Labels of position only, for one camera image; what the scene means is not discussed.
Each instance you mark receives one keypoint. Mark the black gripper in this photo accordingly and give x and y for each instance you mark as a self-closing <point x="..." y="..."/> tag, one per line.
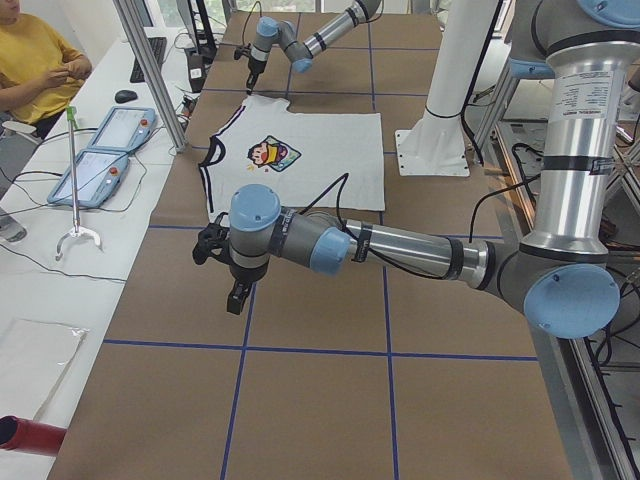
<point x="244" y="276"/>
<point x="256" y="67"/>

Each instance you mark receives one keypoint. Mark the grey cartoon print t-shirt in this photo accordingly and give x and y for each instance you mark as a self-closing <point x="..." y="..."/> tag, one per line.
<point x="325" y="159"/>

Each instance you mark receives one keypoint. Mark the black box with label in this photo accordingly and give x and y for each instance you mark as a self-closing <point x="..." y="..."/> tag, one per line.
<point x="196" y="70"/>

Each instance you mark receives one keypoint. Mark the black computer mouse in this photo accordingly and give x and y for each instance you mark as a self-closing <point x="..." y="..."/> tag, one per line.
<point x="125" y="96"/>

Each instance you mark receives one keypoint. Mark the upper blue teach pendant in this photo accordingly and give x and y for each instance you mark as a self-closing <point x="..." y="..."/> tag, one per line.
<point x="124" y="129"/>

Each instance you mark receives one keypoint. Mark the blue teach pendant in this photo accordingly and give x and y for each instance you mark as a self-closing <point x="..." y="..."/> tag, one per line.
<point x="98" y="175"/>
<point x="124" y="129"/>

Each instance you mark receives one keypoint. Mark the lower blue teach pendant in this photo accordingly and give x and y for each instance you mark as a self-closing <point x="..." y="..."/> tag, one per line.
<point x="98" y="175"/>

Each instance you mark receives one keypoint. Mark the metal reacher grabber tool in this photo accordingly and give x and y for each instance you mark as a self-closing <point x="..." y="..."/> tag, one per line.
<point x="77" y="230"/>

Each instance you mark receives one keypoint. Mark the person in yellow shirt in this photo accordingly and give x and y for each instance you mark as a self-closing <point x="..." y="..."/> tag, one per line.
<point x="40" y="71"/>

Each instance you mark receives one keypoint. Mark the clear plastic bag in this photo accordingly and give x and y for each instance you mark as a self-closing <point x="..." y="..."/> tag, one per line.
<point x="35" y="358"/>

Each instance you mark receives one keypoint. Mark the red cylinder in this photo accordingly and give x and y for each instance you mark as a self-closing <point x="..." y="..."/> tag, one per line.
<point x="28" y="436"/>

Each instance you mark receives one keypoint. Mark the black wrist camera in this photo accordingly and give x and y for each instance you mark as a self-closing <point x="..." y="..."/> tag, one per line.
<point x="213" y="242"/>
<point x="242" y="51"/>

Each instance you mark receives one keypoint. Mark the aluminium frame post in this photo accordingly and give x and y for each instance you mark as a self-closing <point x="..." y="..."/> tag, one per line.
<point x="135" y="33"/>

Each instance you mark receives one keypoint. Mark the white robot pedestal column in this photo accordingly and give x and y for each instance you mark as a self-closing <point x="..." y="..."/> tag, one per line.
<point x="435" y="146"/>

